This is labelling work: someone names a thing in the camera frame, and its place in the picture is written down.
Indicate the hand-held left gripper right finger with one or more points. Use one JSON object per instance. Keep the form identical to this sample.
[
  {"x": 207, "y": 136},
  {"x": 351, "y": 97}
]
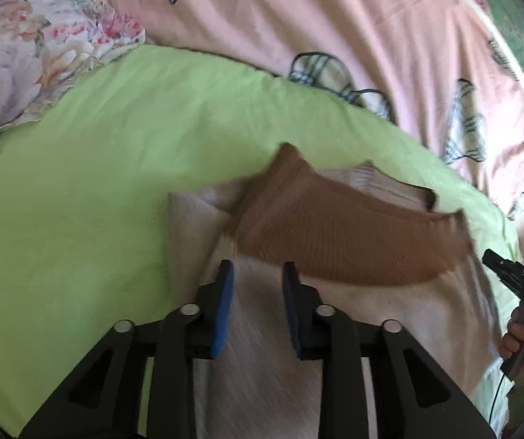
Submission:
[{"x": 291, "y": 311}]

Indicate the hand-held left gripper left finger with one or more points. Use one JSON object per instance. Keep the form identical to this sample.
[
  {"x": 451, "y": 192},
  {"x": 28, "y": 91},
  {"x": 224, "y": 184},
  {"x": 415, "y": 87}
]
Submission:
[{"x": 223, "y": 311}]

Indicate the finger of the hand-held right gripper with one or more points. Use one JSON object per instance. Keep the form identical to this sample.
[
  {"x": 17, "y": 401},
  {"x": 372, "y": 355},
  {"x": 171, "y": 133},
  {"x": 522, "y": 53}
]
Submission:
[{"x": 504, "y": 270}]

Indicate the beige knit sweater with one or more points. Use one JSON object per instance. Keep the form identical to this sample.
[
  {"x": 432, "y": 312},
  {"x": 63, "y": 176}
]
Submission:
[{"x": 358, "y": 247}]

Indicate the green bed sheet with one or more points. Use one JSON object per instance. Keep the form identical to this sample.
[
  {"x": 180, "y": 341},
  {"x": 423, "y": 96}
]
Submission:
[{"x": 83, "y": 192}]

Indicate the gold framed painting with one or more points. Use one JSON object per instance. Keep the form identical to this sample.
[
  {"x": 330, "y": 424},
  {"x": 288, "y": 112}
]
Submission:
[{"x": 508, "y": 18}]

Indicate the pink quilt with plaid hearts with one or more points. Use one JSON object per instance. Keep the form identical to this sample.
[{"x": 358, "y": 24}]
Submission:
[{"x": 335, "y": 23}]

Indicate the pink purple floral pillow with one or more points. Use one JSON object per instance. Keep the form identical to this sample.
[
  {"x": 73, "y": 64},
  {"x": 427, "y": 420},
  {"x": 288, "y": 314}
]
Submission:
[{"x": 24, "y": 55}]

